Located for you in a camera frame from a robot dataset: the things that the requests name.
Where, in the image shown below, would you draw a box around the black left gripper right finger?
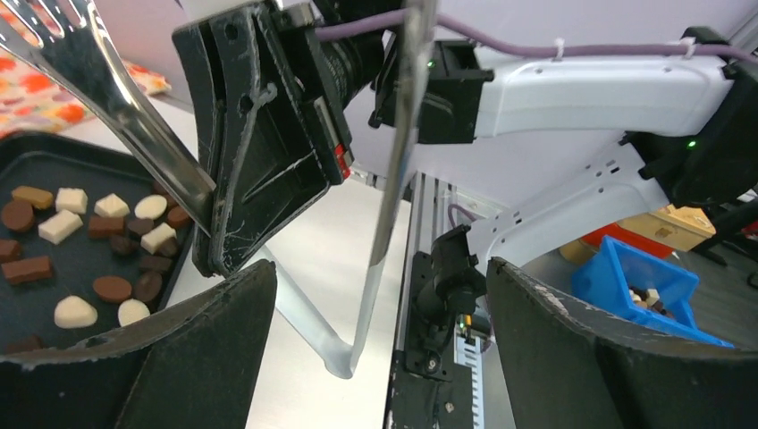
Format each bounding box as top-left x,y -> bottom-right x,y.
486,257 -> 757,428

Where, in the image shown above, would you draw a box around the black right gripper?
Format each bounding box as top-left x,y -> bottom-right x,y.
172,1 -> 402,276

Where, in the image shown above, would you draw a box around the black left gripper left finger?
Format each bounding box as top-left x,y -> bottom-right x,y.
1,260 -> 277,428

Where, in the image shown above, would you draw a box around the steel tongs with white handle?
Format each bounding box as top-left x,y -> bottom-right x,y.
0,0 -> 441,380

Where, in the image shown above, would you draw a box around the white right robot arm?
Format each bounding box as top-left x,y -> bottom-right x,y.
164,1 -> 752,276

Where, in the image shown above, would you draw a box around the brown oval chocolate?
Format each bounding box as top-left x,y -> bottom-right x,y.
92,275 -> 132,304

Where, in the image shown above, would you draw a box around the large white oval chocolate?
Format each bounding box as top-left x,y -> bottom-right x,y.
54,295 -> 98,329

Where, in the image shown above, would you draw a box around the black chocolate tray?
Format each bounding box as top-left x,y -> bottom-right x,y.
0,132 -> 197,357

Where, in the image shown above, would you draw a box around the white square chocolate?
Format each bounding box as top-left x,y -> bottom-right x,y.
55,188 -> 88,215

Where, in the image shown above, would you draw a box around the white rectangular chocolate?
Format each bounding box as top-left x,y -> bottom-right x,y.
38,210 -> 83,245

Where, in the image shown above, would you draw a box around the dark round chocolate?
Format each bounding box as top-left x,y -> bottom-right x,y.
1,200 -> 36,232

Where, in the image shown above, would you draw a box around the blue plastic bin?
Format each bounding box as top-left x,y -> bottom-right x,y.
572,237 -> 732,348

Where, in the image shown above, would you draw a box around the floral orange cloth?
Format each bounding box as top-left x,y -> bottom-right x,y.
1,3 -> 172,138

